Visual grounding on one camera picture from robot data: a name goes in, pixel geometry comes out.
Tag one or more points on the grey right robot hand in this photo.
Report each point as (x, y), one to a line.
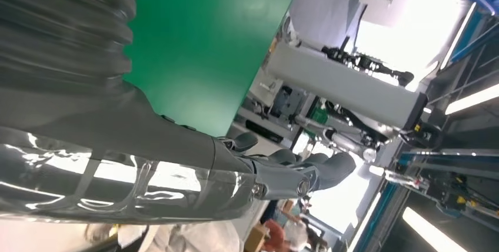
(117, 172)

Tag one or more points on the person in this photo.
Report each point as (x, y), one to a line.
(187, 240)

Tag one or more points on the green table mat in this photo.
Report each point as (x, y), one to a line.
(202, 47)

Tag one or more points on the white machine column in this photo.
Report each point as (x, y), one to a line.
(347, 86)

